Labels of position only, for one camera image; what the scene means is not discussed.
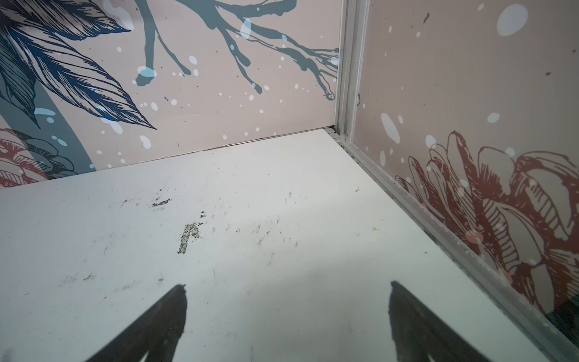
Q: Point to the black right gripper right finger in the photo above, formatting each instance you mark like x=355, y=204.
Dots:
x=420, y=335

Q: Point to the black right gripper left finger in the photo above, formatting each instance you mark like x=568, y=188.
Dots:
x=154, y=336

